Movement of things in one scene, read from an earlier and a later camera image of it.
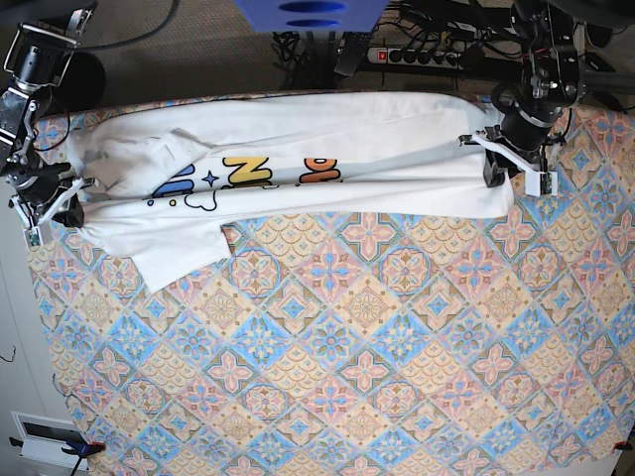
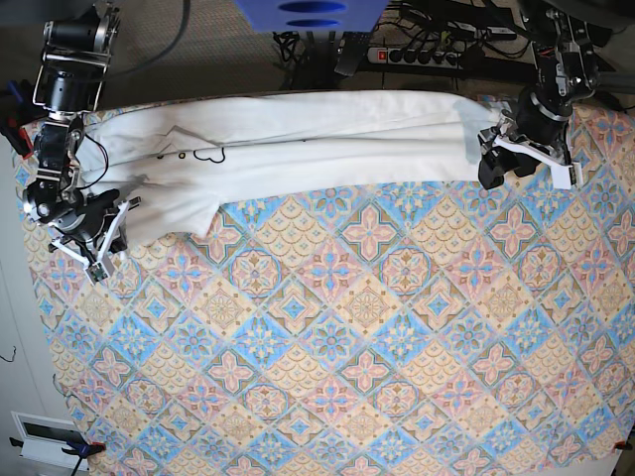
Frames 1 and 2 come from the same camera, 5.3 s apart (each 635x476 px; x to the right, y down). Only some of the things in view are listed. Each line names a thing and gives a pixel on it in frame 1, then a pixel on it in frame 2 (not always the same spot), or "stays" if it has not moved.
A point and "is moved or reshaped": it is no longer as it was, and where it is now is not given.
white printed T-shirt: (168, 182) is moved or reshaped
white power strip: (414, 57) stays
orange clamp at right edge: (623, 445) stays
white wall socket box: (43, 439) stays
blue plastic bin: (310, 16) stays
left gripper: (38, 186) to (86, 217)
